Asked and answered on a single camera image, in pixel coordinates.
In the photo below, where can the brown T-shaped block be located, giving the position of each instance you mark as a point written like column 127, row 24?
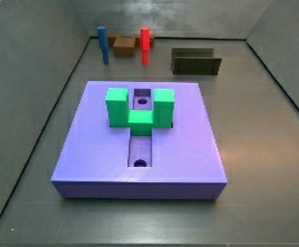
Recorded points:
column 125, row 45

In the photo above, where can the black angle fixture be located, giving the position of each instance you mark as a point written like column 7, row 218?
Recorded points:
column 194, row 61

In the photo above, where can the green U-shaped block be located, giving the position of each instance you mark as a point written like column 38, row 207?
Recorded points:
column 143, row 111

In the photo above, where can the purple base block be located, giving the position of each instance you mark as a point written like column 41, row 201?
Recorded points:
column 101, row 166

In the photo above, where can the red peg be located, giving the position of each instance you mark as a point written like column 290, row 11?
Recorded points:
column 145, row 44

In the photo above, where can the blue peg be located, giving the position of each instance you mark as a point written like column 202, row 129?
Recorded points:
column 103, row 43

